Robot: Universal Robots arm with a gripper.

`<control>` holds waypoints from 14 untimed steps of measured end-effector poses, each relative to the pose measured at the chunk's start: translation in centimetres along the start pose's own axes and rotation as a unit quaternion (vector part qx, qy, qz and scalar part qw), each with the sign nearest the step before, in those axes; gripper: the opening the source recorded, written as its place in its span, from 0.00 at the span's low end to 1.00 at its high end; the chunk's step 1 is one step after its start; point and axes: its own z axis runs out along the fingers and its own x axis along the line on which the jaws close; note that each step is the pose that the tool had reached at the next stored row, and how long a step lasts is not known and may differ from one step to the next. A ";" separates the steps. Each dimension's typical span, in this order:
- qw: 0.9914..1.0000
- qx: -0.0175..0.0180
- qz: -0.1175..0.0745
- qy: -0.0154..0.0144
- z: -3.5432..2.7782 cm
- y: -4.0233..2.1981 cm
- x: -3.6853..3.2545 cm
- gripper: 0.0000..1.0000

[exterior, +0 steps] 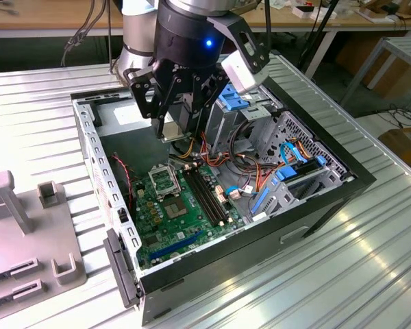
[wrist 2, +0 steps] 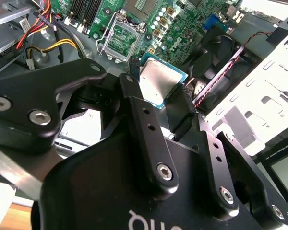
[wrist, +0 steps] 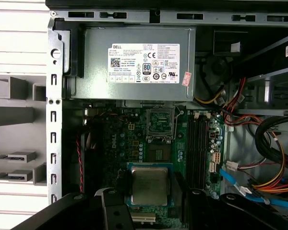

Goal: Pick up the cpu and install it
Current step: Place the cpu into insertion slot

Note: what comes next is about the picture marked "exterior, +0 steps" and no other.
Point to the grey power supply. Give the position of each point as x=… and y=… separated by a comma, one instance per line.
x=133, y=150

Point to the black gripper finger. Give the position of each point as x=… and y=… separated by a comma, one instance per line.
x=209, y=92
x=142, y=96

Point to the silver topped CPU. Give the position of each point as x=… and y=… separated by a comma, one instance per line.
x=173, y=132

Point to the brown cardboard box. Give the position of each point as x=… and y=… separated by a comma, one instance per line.
x=397, y=82
x=405, y=150

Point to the grey metal disk bay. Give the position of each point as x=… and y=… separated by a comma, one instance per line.
x=281, y=205

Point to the round coin battery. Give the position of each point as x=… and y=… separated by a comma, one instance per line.
x=174, y=255

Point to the grey metal frame table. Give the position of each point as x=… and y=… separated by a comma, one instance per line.
x=405, y=46

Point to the CPU socket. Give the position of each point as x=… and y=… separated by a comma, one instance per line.
x=174, y=208

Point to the white box with red mark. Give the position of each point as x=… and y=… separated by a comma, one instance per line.
x=308, y=13

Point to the green motherboard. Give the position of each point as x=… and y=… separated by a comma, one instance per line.
x=157, y=236

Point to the blue expansion slot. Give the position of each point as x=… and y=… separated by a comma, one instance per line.
x=176, y=245

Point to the blue disk carrier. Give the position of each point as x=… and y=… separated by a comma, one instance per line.
x=286, y=173

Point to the black PC case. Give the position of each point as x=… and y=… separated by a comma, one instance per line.
x=243, y=267

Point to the dark grey case bezel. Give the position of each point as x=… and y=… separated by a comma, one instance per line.
x=121, y=270

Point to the grey metal drive cage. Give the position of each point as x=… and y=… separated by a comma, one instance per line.
x=222, y=130

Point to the wooden desk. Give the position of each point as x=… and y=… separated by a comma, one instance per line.
x=37, y=17

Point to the black case fan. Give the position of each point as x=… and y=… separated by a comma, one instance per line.
x=120, y=186

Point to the black RAM slot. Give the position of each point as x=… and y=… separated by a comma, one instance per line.
x=209, y=196
x=204, y=197
x=213, y=196
x=199, y=197

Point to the grey parts rack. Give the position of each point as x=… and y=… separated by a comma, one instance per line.
x=27, y=246

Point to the blue plastic drive latch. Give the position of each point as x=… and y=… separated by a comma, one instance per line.
x=231, y=101

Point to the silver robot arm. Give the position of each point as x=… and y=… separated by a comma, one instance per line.
x=137, y=34

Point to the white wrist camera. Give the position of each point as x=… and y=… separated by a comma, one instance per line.
x=243, y=73

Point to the blue plastic bay rail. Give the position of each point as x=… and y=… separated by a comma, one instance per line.
x=262, y=200

